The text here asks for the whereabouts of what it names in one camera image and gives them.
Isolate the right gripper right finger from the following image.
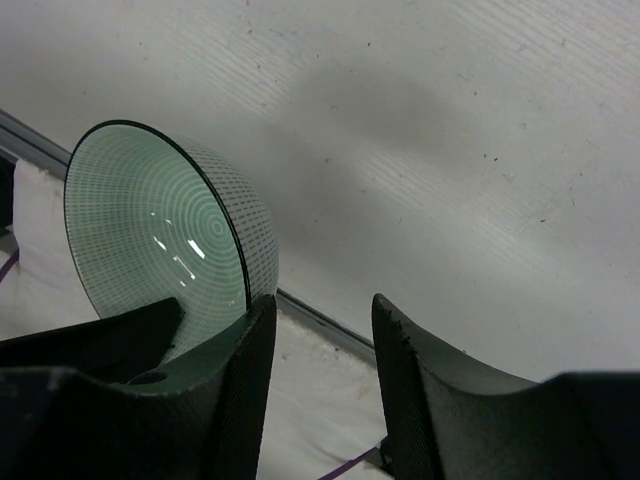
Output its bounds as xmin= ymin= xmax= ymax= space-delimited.
xmin=371 ymin=295 xmax=639 ymax=479

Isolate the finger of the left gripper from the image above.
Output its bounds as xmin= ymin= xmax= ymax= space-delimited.
xmin=1 ymin=298 xmax=181 ymax=383

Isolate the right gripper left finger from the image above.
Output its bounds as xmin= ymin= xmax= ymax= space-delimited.
xmin=1 ymin=295 xmax=277 ymax=479

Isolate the pale green bowl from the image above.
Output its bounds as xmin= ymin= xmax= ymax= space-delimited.
xmin=64 ymin=120 xmax=279 ymax=360

